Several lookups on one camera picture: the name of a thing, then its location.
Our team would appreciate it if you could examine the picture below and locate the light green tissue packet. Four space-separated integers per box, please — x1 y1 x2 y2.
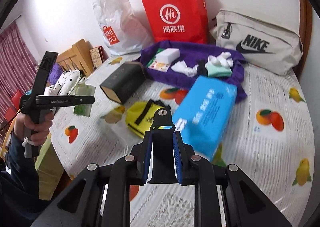
73 83 95 117

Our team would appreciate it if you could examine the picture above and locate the blue tissue pack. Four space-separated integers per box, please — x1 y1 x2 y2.
172 76 237 161

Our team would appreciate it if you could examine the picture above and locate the yellow Adidas armband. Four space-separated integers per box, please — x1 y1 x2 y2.
125 99 180 184

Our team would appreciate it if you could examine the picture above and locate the orange print wipe packet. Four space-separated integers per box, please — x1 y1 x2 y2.
147 60 170 73

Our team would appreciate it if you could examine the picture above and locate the green wet wipe packet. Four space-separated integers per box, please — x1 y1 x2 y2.
146 48 164 67

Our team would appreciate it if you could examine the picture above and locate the mint green cloth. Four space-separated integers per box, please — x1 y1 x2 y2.
207 64 232 77

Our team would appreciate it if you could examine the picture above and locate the white sponge block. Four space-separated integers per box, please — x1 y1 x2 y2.
156 48 180 64

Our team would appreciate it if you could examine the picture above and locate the white sock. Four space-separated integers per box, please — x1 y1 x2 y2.
208 52 234 68

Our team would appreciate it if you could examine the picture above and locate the person's left forearm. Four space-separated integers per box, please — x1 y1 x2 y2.
1 134 53 226

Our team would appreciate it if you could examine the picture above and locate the person's left hand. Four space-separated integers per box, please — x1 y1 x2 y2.
13 111 54 146

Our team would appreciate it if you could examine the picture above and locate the spotted white pillow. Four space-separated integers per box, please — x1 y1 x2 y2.
44 70 81 96

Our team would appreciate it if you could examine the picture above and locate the pink striped curtain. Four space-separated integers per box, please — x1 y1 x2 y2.
0 22 37 123

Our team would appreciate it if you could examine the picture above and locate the green bed sheet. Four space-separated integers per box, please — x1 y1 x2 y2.
35 134 64 200

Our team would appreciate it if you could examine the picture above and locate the wooden bed headboard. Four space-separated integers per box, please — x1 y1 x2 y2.
56 39 94 77

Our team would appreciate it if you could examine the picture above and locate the patterned box on nightstand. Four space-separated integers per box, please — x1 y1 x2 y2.
89 46 108 69

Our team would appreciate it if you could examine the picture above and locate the dark green tea tin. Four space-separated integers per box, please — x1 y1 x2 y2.
99 61 146 104

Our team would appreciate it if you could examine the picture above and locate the fruit print tablecloth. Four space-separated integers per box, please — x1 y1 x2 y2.
50 64 315 226

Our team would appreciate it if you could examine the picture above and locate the white Miniso plastic bag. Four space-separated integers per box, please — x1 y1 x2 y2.
92 0 153 56

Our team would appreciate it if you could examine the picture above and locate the purple towel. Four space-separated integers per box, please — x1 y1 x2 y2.
140 40 247 103

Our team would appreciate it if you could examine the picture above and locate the grey Nike bag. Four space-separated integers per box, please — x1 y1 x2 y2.
210 9 303 76

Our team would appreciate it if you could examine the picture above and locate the red Haidilao paper bag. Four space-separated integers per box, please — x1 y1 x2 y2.
142 0 209 44

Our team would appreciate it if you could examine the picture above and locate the brown wooden door frame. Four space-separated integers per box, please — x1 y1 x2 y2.
293 0 313 79

